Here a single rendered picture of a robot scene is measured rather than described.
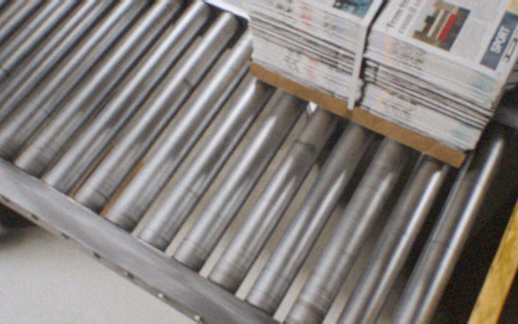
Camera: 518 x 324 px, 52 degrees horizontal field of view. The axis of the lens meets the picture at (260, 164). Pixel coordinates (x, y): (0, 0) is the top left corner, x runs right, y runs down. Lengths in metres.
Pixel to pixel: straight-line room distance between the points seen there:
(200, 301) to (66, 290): 0.99
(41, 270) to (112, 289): 0.24
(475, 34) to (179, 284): 0.52
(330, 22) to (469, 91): 0.20
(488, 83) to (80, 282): 1.34
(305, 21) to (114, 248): 0.43
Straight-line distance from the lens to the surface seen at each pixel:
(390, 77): 0.77
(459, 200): 0.86
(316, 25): 0.75
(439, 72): 0.72
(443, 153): 0.86
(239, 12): 1.05
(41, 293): 1.77
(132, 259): 0.83
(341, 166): 0.85
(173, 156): 0.89
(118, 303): 1.68
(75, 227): 0.87
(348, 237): 0.81
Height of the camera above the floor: 1.55
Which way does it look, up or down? 62 degrees down
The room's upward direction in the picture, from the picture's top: 7 degrees counter-clockwise
